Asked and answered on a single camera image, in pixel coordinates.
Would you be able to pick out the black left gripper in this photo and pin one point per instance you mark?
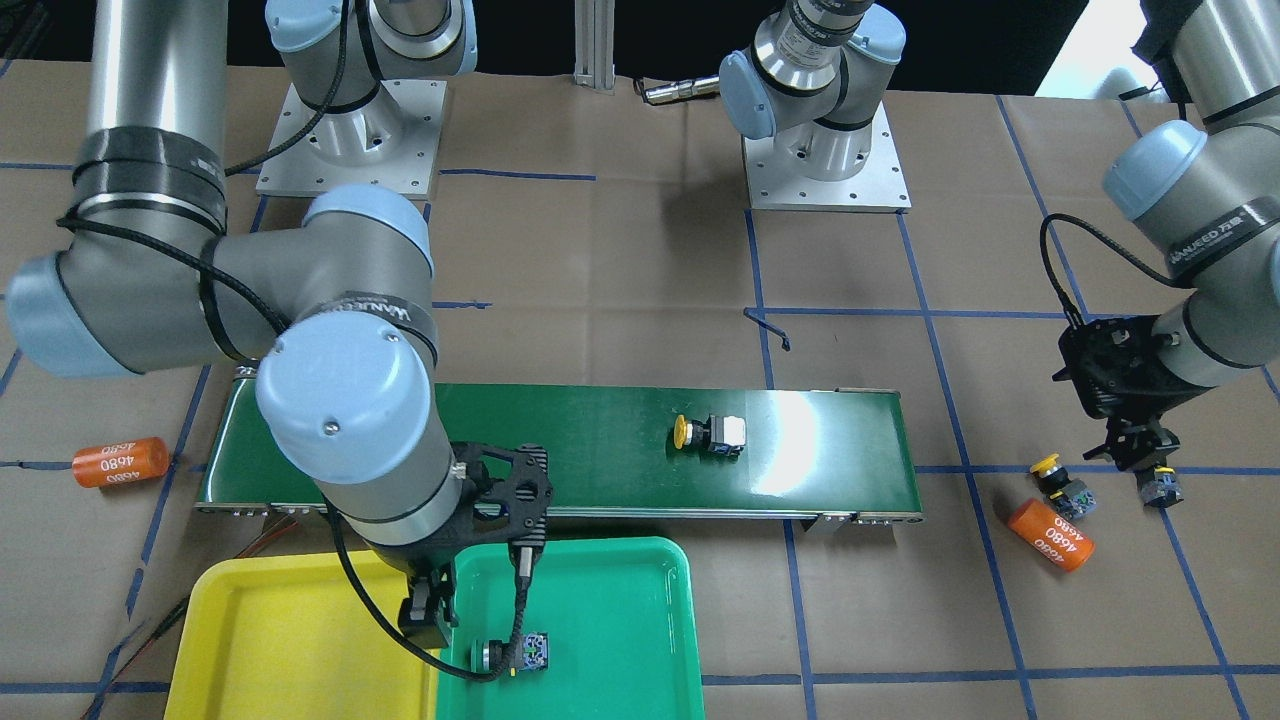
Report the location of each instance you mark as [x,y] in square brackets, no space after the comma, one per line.
[1134,441]

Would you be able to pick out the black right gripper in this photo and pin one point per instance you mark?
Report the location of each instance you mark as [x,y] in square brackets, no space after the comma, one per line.
[424,610]

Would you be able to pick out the yellow push button switch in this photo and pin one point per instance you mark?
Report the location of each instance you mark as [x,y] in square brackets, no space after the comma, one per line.
[1070,498]

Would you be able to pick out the green push button switch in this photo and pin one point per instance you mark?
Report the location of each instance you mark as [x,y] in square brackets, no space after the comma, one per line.
[530,653]

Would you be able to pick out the orange cylinder with white print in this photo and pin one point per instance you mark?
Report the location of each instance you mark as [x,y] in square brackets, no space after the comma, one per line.
[121,462]

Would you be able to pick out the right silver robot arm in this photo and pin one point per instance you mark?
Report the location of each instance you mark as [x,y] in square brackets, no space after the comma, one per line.
[335,314]

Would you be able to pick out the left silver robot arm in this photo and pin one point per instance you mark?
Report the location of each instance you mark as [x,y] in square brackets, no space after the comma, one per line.
[1205,196]

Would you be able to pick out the yellow plastic tray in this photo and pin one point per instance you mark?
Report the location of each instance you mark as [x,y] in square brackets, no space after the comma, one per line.
[285,637]

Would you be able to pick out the green plastic tray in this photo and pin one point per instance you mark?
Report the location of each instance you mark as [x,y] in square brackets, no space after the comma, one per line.
[621,629]

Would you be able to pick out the loose blue tape strip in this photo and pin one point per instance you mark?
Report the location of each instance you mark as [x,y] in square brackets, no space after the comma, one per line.
[759,316]

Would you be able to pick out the green conveyor belt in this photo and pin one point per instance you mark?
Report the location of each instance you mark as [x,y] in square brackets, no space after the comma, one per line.
[811,455]

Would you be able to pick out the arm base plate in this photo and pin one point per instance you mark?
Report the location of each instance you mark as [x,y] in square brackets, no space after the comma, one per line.
[815,168]
[391,142]

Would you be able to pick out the aluminium frame post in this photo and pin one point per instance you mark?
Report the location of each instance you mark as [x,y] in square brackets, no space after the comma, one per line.
[593,38]

